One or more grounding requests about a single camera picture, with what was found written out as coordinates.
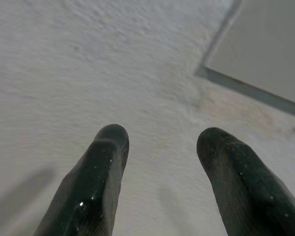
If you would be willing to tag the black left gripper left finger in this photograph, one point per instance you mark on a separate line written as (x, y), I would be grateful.
(98, 177)

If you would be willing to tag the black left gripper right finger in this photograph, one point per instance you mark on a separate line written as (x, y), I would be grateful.
(241, 186)

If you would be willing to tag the white flat wall panel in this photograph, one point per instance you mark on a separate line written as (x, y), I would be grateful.
(265, 44)

